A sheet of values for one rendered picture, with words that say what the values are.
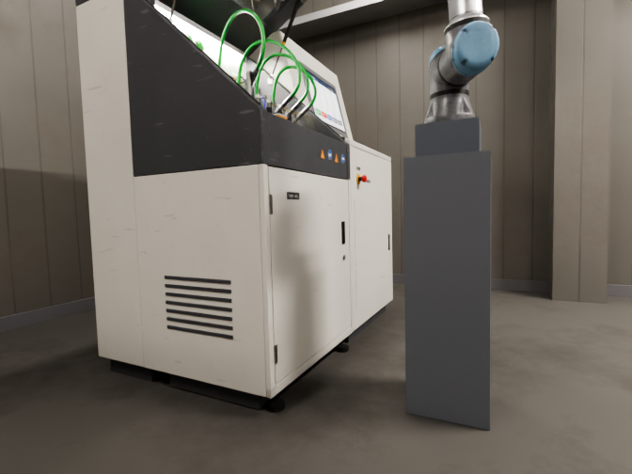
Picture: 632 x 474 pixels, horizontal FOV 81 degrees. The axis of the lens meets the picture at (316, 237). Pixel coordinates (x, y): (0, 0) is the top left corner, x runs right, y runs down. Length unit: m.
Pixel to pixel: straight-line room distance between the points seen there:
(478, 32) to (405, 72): 2.38
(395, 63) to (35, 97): 2.66
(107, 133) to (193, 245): 0.59
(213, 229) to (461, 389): 0.91
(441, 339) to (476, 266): 0.24
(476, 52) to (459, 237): 0.49
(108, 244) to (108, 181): 0.25
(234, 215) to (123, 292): 0.63
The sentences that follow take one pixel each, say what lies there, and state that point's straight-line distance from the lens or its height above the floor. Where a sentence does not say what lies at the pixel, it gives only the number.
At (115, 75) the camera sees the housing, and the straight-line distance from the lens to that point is 1.66.
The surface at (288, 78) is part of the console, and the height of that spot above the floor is 1.31.
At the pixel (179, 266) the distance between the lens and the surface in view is 1.37.
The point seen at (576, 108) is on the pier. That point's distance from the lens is 3.06.
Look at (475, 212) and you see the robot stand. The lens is 1.13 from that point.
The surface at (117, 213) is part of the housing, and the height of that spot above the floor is 0.66.
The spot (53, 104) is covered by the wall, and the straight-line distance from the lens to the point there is 3.08.
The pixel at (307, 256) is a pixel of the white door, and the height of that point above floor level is 0.48.
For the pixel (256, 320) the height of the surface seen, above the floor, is 0.31.
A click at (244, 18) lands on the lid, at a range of 1.99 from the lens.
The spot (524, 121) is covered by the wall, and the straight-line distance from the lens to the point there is 3.31.
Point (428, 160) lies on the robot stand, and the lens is 1.15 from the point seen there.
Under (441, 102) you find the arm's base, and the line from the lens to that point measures 1.24.
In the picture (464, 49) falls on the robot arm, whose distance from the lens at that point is 1.13.
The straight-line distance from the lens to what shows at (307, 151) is 1.37.
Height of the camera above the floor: 0.64
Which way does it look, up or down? 4 degrees down
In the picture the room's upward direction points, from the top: 2 degrees counter-clockwise
